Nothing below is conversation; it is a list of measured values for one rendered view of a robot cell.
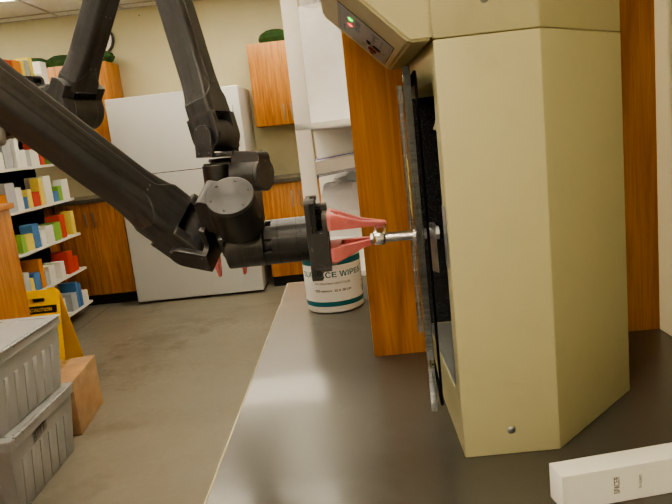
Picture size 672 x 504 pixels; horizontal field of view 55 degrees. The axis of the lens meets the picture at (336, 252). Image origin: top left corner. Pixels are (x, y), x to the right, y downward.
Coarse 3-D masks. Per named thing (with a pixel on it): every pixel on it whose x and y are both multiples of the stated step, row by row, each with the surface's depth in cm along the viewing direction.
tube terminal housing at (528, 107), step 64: (448, 0) 66; (512, 0) 66; (576, 0) 72; (448, 64) 67; (512, 64) 67; (576, 64) 72; (448, 128) 68; (512, 128) 68; (576, 128) 73; (448, 192) 70; (512, 192) 70; (576, 192) 74; (512, 256) 71; (576, 256) 75; (512, 320) 72; (576, 320) 76; (448, 384) 85; (512, 384) 74; (576, 384) 77; (512, 448) 75
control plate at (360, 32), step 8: (344, 8) 77; (344, 16) 82; (352, 16) 77; (344, 24) 88; (352, 24) 83; (360, 24) 78; (352, 32) 89; (360, 32) 84; (368, 32) 79; (360, 40) 91; (368, 40) 85; (376, 40) 80; (384, 40) 76; (384, 48) 81; (392, 48) 77; (376, 56) 93; (384, 56) 88
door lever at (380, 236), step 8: (384, 224) 82; (376, 232) 76; (384, 232) 76; (392, 232) 76; (400, 232) 76; (408, 232) 76; (376, 240) 76; (384, 240) 76; (392, 240) 76; (400, 240) 76
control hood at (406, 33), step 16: (320, 0) 87; (336, 0) 76; (352, 0) 69; (368, 0) 66; (384, 0) 66; (400, 0) 66; (416, 0) 66; (336, 16) 88; (368, 16) 70; (384, 16) 66; (400, 16) 66; (416, 16) 66; (384, 32) 72; (400, 32) 67; (416, 32) 67; (400, 48) 74; (416, 48) 73; (384, 64) 96; (400, 64) 90
